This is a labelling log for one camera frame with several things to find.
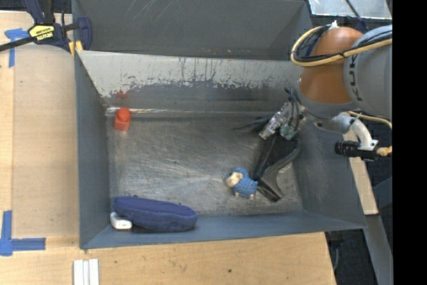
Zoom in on grey metal bin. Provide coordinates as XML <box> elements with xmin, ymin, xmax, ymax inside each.
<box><xmin>69</xmin><ymin>0</ymin><xmax>370</xmax><ymax>250</ymax></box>

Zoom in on small white plastic object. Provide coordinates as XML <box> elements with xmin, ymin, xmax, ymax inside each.
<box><xmin>109</xmin><ymin>211</ymin><xmax>133</xmax><ymax>231</ymax></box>

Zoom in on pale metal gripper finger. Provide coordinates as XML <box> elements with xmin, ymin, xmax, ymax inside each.
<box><xmin>259</xmin><ymin>124</ymin><xmax>278</xmax><ymax>141</ymax></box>
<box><xmin>268</xmin><ymin>108</ymin><xmax>285</xmax><ymax>127</ymax></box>

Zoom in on dark blue cloth pouch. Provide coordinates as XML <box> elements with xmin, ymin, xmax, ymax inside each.
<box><xmin>111</xmin><ymin>195</ymin><xmax>199</xmax><ymax>234</ymax></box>

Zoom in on red plastic block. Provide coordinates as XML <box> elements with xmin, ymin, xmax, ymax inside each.
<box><xmin>113</xmin><ymin>107</ymin><xmax>132</xmax><ymax>132</ymax></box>

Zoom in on black cylinder on white bracket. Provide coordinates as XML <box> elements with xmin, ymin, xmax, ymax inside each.
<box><xmin>314</xmin><ymin>111</ymin><xmax>393</xmax><ymax>163</ymax></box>

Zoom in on blue toy sheep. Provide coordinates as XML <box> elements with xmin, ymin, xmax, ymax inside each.
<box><xmin>226</xmin><ymin>166</ymin><xmax>259</xmax><ymax>201</ymax></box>

